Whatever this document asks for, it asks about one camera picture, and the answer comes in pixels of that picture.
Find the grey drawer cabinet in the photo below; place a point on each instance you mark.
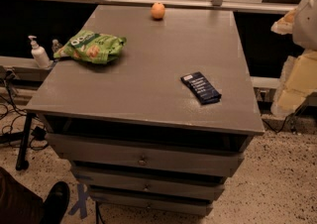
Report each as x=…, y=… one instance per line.
x=140, y=97

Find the brown trouser leg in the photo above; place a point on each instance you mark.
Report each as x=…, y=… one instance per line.
x=18, y=205

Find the black metal table leg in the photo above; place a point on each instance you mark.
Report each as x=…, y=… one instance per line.
x=22, y=163

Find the grey drawer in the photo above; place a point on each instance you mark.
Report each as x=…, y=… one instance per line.
x=150, y=200
x=110, y=179
x=140, y=155

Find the small clear bottle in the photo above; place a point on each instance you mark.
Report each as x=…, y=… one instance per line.
x=56, y=45

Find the green rice chip bag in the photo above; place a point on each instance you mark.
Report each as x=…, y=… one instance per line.
x=92, y=47

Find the dark blue snack bar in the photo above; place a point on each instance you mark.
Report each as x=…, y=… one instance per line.
x=200, y=86

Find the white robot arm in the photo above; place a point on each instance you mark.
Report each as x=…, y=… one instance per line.
x=304, y=33

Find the black shoe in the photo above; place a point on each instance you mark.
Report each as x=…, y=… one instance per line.
x=56, y=203

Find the white pump dispenser bottle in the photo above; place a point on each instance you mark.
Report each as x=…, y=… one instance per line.
x=39, y=53

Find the top grey drawer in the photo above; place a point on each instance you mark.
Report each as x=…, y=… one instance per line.
x=140, y=155

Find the bottom grey drawer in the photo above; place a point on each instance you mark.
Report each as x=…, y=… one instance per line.
x=150, y=200

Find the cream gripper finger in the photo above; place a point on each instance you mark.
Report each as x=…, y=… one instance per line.
x=285, y=24
x=297, y=81

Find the orange fruit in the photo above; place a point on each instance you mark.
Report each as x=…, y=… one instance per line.
x=158, y=11

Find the middle grey drawer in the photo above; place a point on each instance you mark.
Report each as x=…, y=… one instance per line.
x=110, y=179

